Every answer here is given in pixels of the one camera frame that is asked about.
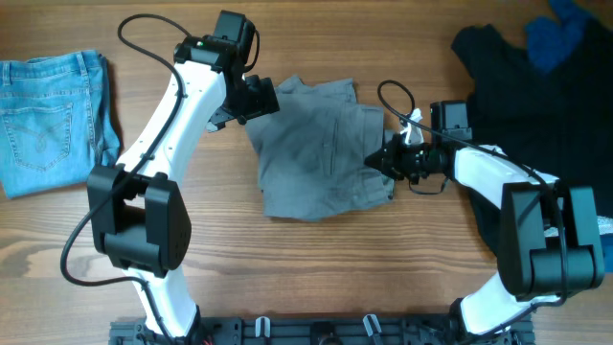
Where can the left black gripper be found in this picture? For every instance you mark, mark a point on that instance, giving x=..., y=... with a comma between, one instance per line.
x=261, y=97

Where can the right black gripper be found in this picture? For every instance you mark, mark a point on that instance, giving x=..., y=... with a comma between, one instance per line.
x=396, y=159

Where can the grey shorts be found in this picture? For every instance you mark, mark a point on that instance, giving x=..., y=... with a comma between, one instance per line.
x=312, y=152

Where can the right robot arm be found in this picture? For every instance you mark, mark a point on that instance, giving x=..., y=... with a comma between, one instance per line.
x=549, y=245

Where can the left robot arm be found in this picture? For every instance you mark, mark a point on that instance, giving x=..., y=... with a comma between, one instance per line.
x=138, y=215

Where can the black garment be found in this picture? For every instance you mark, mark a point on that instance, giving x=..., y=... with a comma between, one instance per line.
x=558, y=123

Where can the folded light blue jeans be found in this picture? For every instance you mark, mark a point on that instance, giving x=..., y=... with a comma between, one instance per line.
x=55, y=122

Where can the dark blue garment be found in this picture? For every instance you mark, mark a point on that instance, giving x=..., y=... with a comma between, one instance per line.
x=555, y=38

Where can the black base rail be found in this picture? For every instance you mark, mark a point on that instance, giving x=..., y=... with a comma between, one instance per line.
x=406, y=330

